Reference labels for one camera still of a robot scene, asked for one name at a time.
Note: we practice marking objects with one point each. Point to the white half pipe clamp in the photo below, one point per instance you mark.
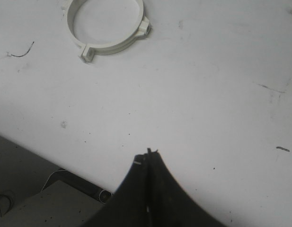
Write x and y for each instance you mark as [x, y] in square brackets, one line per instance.
[140, 29]
[70, 9]

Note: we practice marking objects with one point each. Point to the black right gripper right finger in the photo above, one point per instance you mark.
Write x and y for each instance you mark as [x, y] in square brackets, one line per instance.
[169, 204]

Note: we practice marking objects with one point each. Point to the grey box under table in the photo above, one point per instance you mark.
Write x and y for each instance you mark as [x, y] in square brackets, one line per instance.
[59, 205]

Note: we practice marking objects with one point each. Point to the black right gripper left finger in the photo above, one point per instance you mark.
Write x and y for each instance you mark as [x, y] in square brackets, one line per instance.
[128, 206]

